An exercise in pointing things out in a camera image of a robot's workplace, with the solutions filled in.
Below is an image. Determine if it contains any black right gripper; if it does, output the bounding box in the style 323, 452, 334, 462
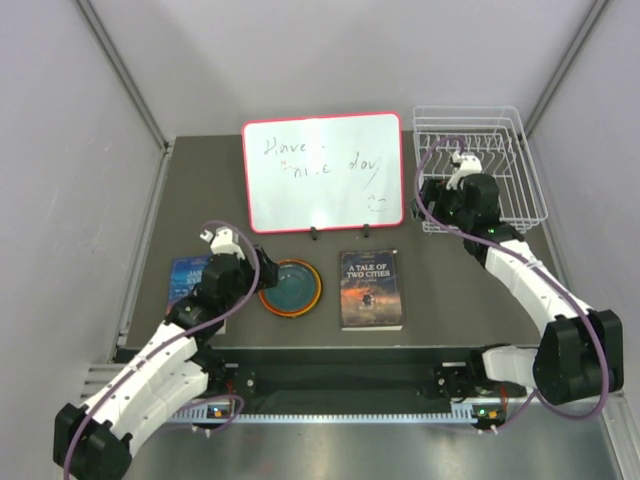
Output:
409, 178, 474, 231

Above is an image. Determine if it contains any dark teal ceramic plate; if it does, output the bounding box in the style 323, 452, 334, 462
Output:
261, 260, 318, 313

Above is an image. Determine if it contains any orange plate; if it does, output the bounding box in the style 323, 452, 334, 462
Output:
259, 259, 323, 318

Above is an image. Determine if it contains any lime green plate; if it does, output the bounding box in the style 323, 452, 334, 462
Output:
299, 278, 323, 315

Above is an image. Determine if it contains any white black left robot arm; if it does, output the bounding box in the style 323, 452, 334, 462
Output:
53, 246, 278, 479

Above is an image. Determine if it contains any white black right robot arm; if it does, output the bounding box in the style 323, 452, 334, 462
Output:
411, 173, 625, 406

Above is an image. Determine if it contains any Jane Eyre book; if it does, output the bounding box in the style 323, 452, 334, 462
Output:
166, 256, 208, 313

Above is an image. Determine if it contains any Tale of Two Cities book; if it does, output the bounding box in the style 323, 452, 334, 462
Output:
340, 248, 404, 331

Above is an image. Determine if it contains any pink framed whiteboard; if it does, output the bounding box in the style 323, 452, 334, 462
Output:
242, 112, 405, 234

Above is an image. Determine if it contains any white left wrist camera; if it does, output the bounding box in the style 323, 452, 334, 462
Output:
200, 226, 245, 260

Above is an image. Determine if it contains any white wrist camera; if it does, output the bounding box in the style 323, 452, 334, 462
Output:
446, 151, 482, 190
200, 226, 245, 260

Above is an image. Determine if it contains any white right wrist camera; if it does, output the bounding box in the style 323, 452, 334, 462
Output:
446, 151, 482, 190

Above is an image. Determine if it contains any white wire dish rack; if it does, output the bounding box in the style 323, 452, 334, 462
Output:
412, 106, 548, 234

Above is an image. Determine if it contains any aluminium frame rail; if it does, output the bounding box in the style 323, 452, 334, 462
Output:
81, 345, 604, 425

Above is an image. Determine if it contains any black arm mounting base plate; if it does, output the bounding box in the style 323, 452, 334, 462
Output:
213, 347, 489, 413

